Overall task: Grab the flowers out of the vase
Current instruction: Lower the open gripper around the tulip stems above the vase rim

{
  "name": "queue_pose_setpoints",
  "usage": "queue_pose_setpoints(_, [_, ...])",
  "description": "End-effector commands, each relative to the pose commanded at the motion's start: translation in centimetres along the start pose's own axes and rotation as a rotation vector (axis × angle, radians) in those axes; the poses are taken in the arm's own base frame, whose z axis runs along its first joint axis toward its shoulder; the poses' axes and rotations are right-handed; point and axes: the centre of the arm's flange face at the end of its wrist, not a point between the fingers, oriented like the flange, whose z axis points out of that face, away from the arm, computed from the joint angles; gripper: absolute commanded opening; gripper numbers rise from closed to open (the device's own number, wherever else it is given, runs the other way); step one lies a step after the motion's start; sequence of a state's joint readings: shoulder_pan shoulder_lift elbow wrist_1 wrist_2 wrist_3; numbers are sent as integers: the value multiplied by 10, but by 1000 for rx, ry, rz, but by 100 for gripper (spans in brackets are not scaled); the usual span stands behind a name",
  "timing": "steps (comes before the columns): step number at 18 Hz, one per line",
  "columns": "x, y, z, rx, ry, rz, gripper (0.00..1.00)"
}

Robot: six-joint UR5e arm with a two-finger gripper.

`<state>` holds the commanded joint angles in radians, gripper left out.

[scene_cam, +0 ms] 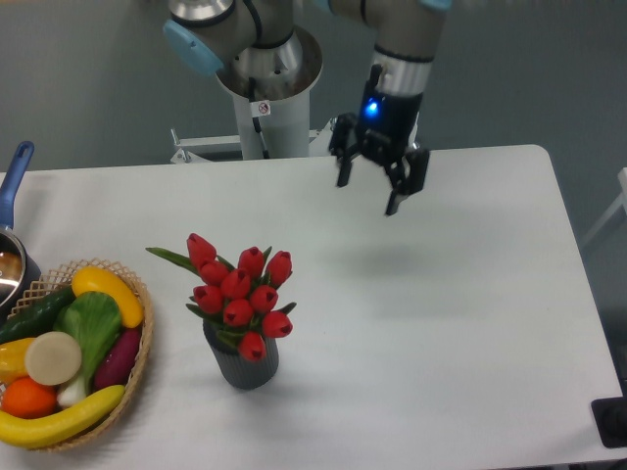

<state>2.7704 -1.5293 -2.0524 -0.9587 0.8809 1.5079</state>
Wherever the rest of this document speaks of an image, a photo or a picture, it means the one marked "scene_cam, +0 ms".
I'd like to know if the green cucumber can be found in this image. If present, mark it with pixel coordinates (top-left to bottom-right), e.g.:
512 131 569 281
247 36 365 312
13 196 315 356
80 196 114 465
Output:
1 286 75 344

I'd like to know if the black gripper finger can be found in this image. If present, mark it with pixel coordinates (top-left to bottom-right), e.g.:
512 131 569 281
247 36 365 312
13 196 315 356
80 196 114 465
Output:
384 148 430 216
328 113 360 188

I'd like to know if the dark grey ribbed vase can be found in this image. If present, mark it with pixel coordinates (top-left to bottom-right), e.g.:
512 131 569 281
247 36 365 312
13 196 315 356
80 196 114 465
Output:
203 320 279 390

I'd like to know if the beige round slice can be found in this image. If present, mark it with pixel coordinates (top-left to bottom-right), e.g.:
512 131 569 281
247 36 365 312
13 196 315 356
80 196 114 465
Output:
24 331 82 386

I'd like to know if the black device at table edge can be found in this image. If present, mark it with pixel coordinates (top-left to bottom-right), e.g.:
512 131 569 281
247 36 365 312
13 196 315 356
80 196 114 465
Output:
591 397 626 448

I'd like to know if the blue handled saucepan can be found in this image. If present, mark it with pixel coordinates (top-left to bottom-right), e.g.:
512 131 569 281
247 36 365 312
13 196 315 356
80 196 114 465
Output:
1 141 40 323

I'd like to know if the red tulip bouquet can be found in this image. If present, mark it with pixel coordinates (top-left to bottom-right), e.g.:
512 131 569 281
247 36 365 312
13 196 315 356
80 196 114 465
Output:
147 233 296 362

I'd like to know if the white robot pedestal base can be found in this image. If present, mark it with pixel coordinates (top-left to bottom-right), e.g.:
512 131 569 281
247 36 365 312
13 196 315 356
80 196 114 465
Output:
170 87 335 165

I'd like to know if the woven wicker basket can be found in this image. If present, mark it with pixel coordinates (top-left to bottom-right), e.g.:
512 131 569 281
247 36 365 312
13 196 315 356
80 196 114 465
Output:
1 258 154 451

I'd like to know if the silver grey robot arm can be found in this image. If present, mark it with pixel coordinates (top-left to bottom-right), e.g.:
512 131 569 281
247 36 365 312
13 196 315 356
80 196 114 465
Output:
163 1 450 214

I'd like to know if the purple sweet potato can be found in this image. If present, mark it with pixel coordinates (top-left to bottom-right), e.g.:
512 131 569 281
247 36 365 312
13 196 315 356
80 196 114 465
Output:
93 329 141 391

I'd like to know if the green bok choy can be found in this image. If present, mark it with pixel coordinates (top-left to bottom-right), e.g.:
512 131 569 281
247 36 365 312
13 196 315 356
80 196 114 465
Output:
53 292 121 408

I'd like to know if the white frame at right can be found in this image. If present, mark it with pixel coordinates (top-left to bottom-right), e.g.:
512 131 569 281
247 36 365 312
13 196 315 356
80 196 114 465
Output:
581 167 626 256

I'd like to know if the yellow squash in basket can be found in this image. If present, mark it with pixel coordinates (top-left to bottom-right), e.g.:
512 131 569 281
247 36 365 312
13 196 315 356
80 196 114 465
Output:
71 265 144 329

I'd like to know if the yellow pepper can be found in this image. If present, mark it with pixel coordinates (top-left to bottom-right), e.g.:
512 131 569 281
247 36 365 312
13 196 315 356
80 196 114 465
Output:
0 338 34 385

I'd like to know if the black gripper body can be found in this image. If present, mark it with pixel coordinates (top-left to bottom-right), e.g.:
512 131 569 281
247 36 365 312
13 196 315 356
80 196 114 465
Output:
328 90 422 167

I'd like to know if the orange fruit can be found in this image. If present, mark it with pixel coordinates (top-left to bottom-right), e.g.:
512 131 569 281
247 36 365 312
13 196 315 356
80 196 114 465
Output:
1 377 57 419

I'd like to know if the yellow banana front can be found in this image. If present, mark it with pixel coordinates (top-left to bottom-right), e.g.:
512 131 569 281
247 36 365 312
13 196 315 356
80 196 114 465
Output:
1 385 125 449

